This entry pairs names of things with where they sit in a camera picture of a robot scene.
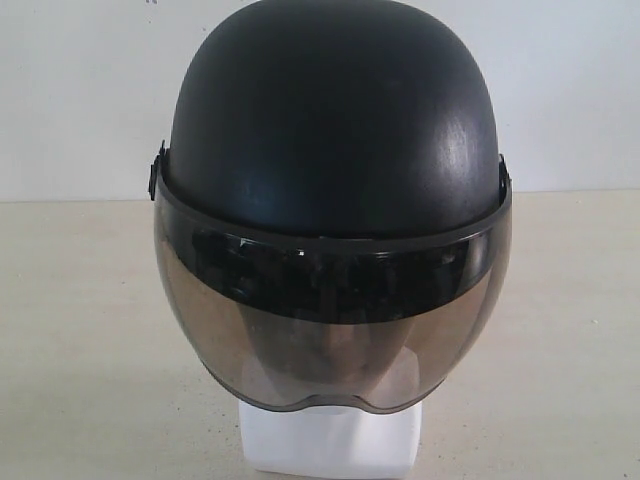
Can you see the white mannequin head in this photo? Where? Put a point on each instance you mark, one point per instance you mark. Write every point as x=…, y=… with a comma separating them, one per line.
x=390, y=417

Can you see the black helmet with tinted visor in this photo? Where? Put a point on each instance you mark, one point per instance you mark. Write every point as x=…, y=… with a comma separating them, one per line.
x=332, y=212

